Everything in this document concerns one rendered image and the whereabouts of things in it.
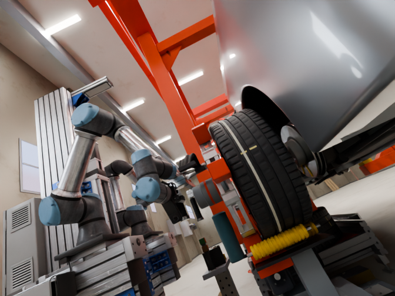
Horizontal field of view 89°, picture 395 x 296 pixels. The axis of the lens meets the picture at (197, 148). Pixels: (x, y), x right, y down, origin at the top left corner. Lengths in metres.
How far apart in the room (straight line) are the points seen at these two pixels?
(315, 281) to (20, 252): 1.45
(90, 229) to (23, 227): 0.54
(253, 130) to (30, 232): 1.28
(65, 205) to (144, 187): 0.43
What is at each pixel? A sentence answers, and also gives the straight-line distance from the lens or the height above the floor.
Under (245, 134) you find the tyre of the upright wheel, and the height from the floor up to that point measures 0.94.
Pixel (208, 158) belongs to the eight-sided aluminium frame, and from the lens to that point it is 0.90.
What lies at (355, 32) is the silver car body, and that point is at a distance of 0.50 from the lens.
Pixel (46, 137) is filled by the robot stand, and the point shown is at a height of 1.65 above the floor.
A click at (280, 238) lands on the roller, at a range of 0.98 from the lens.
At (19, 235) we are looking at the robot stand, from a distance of 1.54.
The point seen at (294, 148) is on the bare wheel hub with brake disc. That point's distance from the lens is 1.16.
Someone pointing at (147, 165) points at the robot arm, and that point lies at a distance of 0.72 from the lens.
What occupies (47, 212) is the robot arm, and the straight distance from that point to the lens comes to 1.03.
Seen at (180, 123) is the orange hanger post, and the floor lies 1.63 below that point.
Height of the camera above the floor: 0.63
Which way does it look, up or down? 24 degrees up
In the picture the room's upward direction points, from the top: 25 degrees counter-clockwise
